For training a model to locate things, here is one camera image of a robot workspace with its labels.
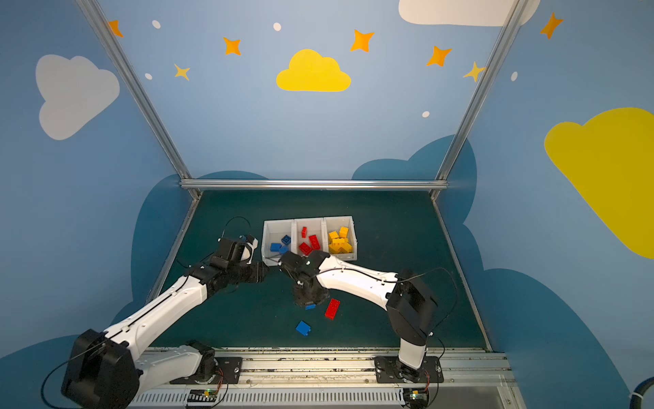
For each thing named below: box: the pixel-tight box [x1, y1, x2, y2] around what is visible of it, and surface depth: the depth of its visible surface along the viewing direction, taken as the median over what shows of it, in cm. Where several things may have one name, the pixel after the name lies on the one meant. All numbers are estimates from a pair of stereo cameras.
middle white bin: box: [291, 218, 328, 257], surface depth 104 cm
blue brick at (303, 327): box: [295, 320, 312, 336], surface depth 84 cm
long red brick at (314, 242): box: [308, 234, 322, 251], surface depth 104 cm
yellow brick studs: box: [332, 237, 350, 247], surface depth 100 cm
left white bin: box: [261, 218, 299, 267], surface depth 103 cm
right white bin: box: [321, 215, 357, 261], surface depth 103 cm
